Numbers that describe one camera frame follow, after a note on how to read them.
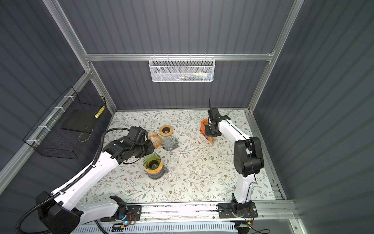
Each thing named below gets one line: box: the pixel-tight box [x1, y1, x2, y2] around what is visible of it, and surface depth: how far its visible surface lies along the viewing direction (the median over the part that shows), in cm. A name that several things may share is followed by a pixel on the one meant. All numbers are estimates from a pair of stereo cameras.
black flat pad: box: [60, 109, 99, 134], surface depth 77 cm
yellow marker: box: [94, 105, 106, 119], surface depth 84 cm
